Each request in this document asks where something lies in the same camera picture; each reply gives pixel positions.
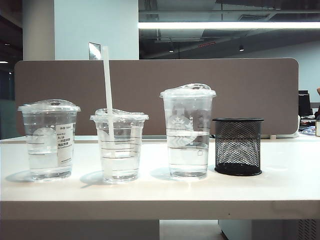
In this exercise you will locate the white drinking straw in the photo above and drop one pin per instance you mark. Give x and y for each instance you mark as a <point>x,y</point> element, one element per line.
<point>107,75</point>

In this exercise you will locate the black mesh pen holder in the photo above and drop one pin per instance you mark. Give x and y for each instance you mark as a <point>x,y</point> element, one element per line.
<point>238,170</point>

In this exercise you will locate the tall clear lidded cup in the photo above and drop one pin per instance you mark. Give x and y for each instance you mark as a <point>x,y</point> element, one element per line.
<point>188,150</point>

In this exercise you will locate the small clear lidded cup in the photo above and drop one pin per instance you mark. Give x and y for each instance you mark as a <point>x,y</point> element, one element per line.
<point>125,155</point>

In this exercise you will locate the clear cup with white label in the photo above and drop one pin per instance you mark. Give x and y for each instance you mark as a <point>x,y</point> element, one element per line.
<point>45,140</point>

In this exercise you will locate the brown desk divider panel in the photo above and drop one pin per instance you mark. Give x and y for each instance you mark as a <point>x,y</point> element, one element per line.
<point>155,82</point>

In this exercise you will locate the long ceiling light strip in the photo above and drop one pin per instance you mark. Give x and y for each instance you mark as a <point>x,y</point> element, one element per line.
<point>225,25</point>

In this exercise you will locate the black computer monitor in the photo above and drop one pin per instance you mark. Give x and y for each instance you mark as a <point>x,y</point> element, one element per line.
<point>305,102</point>

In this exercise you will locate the background person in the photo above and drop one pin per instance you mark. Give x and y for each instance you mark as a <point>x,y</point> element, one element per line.
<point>318,112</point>

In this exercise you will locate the small brown box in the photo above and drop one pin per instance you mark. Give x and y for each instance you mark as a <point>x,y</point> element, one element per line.
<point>318,128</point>

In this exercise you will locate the framed wall sign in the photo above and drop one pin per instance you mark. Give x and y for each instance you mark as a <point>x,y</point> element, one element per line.
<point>94,51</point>

